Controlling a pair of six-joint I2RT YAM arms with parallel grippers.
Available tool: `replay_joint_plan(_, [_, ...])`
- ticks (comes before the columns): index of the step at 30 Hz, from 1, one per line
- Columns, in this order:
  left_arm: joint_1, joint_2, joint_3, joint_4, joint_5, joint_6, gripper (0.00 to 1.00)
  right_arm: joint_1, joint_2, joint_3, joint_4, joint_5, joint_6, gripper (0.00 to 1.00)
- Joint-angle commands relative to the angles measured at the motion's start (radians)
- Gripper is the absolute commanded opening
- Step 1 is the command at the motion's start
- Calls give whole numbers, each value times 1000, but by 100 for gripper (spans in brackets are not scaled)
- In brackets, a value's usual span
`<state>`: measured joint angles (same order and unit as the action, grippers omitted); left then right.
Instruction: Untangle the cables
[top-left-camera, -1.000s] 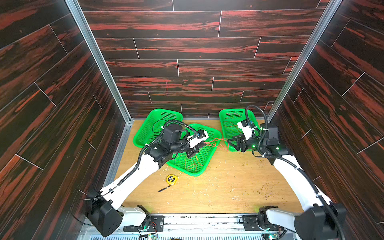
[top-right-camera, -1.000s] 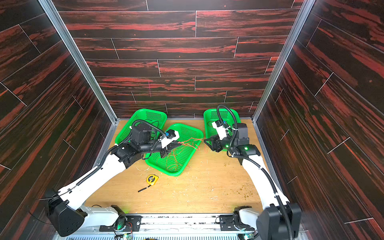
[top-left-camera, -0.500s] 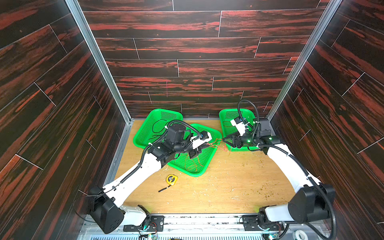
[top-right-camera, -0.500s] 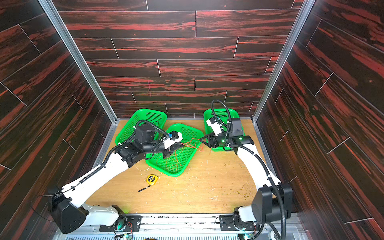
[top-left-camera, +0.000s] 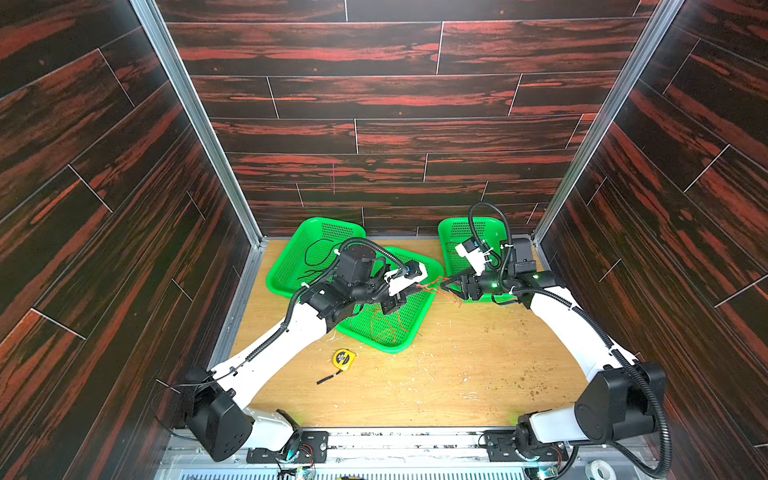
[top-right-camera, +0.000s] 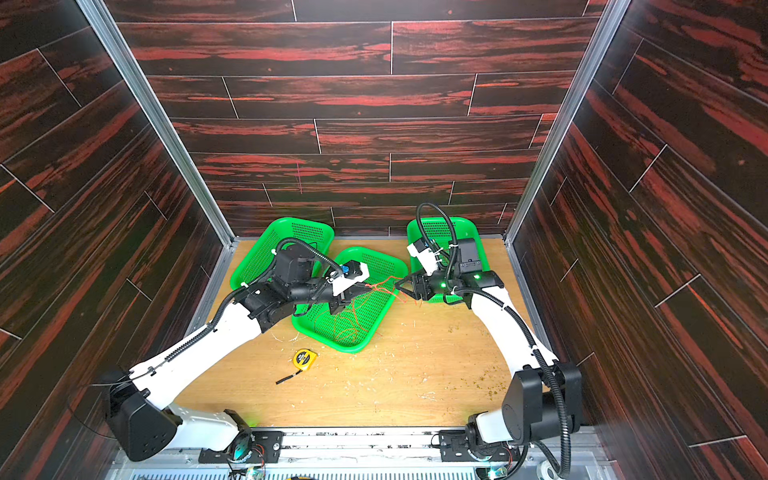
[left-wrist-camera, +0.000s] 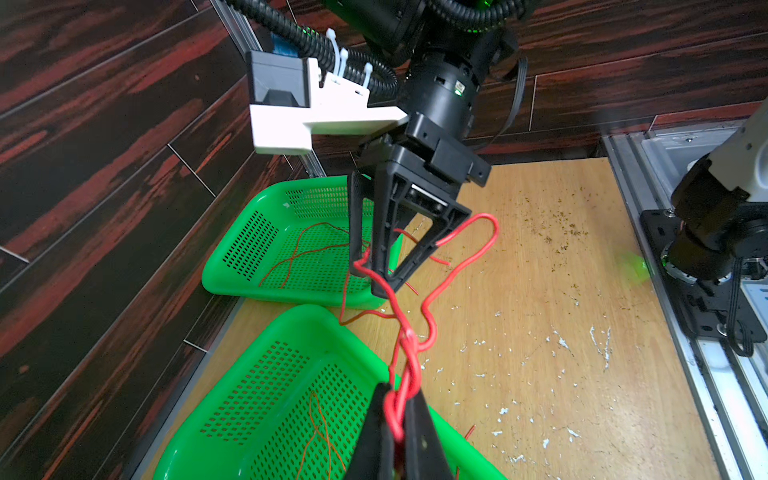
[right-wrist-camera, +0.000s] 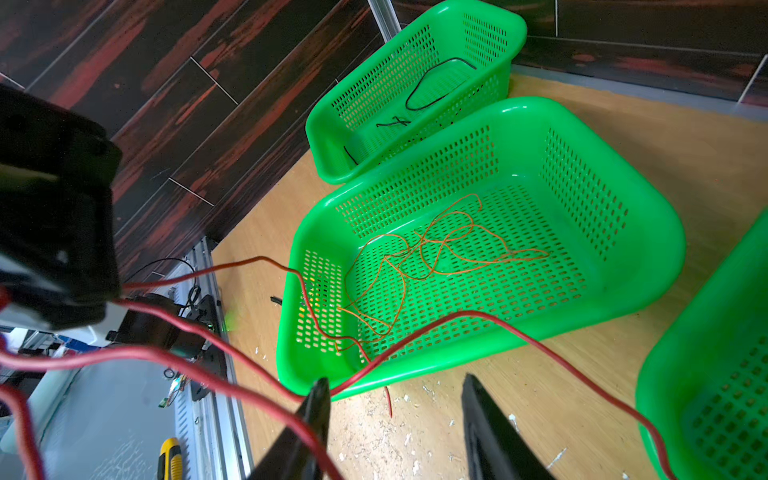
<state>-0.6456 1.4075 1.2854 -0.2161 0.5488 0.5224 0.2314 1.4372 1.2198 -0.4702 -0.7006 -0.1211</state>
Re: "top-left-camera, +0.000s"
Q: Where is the red cable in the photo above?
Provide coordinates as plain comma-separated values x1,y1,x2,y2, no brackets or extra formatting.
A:
413,275,466,307

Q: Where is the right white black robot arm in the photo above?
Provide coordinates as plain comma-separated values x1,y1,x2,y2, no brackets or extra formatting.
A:
440,202,673,479

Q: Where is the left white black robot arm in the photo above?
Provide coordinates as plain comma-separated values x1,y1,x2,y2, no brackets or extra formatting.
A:
176,237,428,462

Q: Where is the middle green plastic basket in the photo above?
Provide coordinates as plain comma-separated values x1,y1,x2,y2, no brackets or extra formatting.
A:
336,247,444,354

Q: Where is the green plastic basket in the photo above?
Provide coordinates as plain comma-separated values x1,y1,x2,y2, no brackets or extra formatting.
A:
336,247,444,354
266,217,367,299
438,217,515,303

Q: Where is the right green plastic basket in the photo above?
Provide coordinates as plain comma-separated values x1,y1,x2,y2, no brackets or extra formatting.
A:
438,217,515,303

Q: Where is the yellow tape measure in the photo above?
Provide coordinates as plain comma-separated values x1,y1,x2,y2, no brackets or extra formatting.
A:
316,348,357,385

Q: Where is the left green plastic basket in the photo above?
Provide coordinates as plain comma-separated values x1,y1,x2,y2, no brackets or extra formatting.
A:
266,217,367,299

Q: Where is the white tape roll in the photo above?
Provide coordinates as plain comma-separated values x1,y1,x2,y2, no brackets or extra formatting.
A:
585,460,616,480

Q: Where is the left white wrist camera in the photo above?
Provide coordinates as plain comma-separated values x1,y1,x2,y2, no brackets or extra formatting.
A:
384,260,428,297

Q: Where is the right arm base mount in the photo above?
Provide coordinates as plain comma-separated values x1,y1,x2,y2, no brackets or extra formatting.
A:
480,428,570,463

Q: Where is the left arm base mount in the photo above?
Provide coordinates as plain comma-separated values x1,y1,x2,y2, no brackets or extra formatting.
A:
246,430,329,464

